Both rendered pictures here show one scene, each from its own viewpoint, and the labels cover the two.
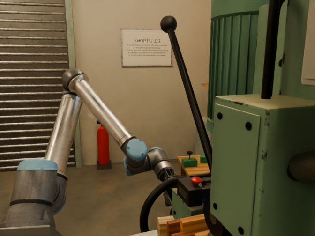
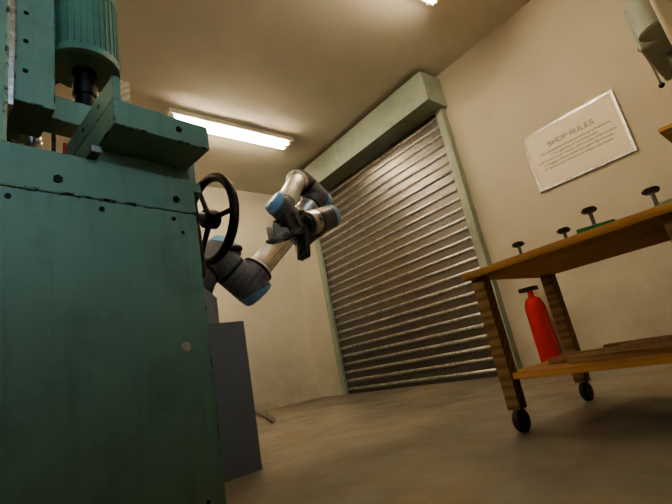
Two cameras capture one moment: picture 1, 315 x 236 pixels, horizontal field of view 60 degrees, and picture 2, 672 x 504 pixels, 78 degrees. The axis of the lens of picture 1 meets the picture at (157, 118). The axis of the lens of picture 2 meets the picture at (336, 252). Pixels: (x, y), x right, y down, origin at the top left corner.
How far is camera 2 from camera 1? 1.75 m
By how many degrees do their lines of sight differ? 65
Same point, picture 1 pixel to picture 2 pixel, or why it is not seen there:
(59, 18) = (445, 169)
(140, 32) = (554, 127)
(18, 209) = not seen: hidden behind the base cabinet
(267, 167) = not seen: outside the picture
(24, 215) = not seen: hidden behind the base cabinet
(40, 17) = (428, 179)
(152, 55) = (586, 150)
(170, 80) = (646, 175)
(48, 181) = (211, 248)
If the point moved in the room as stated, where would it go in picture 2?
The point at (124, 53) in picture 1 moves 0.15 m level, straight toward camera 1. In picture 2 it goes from (538, 170) to (527, 168)
